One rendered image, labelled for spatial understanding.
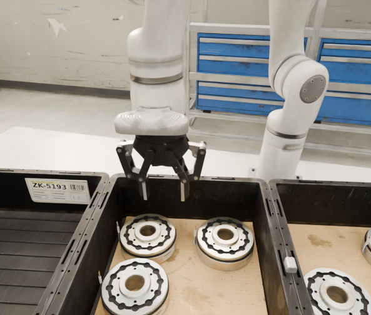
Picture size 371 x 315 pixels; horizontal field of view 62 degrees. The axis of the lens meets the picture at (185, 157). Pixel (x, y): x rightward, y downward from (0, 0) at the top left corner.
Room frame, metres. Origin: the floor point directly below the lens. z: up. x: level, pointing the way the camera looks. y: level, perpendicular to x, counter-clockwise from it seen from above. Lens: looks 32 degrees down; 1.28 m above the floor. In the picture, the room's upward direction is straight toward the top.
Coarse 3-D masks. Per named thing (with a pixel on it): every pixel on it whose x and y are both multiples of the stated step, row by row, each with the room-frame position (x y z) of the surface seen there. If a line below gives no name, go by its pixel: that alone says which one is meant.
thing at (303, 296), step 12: (276, 180) 0.48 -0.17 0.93; (288, 180) 0.48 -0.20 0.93; (300, 180) 0.48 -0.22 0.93; (312, 180) 0.48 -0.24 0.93; (276, 192) 0.44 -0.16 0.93; (276, 204) 0.41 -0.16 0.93; (276, 216) 0.38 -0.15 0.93; (288, 228) 0.35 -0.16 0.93; (288, 240) 0.33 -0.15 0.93; (288, 252) 0.30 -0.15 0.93; (300, 276) 0.26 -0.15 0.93; (300, 288) 0.24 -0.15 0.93; (300, 300) 0.23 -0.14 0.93; (312, 312) 0.21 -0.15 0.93
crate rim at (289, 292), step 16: (112, 176) 0.49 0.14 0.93; (160, 176) 0.49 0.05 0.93; (176, 176) 0.49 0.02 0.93; (208, 176) 0.49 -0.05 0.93; (96, 208) 0.40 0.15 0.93; (272, 208) 0.40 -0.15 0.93; (96, 224) 0.36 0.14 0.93; (272, 224) 0.36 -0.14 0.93; (272, 240) 0.33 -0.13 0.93; (80, 256) 0.30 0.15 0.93; (288, 272) 0.27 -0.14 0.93; (64, 288) 0.24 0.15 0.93; (288, 288) 0.24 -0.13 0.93; (288, 304) 0.22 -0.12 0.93
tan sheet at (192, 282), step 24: (192, 240) 0.42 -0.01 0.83; (168, 264) 0.36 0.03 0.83; (192, 264) 0.36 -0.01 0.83; (192, 288) 0.32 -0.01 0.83; (216, 288) 0.32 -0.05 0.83; (240, 288) 0.32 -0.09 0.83; (96, 312) 0.27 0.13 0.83; (168, 312) 0.27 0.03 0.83; (192, 312) 0.27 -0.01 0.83; (216, 312) 0.27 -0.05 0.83; (240, 312) 0.27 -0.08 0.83; (264, 312) 0.27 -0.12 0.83
